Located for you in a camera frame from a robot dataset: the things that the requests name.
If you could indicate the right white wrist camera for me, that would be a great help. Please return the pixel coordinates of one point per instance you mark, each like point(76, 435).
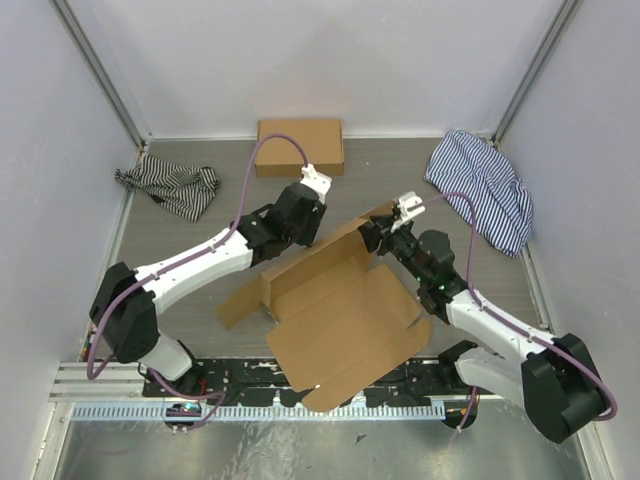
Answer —
point(405, 209)

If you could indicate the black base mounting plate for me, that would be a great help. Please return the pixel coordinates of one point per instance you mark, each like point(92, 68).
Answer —
point(261, 382)

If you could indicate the black white striped cloth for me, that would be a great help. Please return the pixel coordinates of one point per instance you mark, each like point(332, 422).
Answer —
point(184, 190)

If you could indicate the aluminium corner post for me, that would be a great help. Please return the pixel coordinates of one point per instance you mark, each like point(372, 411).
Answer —
point(97, 68)
point(550, 40)

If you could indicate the aluminium rail front bar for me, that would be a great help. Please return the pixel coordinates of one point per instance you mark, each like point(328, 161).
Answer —
point(116, 382)

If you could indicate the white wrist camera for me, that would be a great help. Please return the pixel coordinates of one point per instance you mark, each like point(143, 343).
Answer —
point(316, 181)
point(405, 209)

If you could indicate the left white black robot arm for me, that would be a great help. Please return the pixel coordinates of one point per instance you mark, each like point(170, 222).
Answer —
point(128, 302)

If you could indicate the right aluminium corner post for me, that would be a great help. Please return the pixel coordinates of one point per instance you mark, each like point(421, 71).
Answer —
point(550, 40)

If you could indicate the left aluminium corner post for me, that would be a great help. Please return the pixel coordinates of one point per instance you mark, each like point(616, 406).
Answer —
point(97, 68)

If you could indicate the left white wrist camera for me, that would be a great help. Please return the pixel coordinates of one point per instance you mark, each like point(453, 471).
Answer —
point(316, 181)

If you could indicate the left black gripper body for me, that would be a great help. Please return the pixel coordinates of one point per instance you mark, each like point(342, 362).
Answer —
point(304, 235)

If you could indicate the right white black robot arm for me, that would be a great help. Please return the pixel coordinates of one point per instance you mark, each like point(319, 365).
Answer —
point(553, 379)

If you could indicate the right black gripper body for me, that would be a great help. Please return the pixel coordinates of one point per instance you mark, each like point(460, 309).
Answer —
point(402, 242)

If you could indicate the blue white striped cloth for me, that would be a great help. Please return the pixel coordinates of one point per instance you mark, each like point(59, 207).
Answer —
point(485, 190)

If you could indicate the grey slotted cable duct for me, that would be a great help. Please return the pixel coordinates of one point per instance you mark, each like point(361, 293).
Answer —
point(147, 411)

